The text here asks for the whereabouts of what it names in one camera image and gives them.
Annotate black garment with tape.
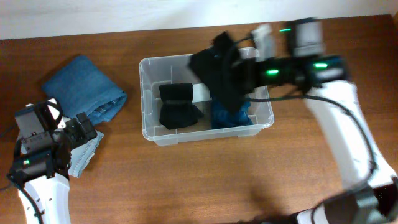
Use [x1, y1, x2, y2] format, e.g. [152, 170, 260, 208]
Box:
[188, 32, 254, 113]

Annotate dark teal garment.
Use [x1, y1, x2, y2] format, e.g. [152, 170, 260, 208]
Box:
[211, 96, 253, 129]

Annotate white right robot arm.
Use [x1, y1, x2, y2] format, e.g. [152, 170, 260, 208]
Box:
[249, 18, 397, 223]

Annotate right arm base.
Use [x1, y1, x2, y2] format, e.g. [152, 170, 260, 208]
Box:
[289, 210, 328, 224]

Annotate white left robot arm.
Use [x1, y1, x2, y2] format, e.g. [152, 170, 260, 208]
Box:
[7, 113, 97, 223]

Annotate folded light blue jeans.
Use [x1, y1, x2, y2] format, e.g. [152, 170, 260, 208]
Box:
[16, 129, 105, 179]

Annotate folded blue denim jeans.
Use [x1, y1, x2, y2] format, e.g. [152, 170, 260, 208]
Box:
[42, 55, 127, 126]

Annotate white label in bin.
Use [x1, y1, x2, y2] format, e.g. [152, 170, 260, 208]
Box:
[192, 83, 211, 103]

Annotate clear plastic storage bin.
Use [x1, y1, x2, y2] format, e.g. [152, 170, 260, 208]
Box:
[139, 54, 274, 146]

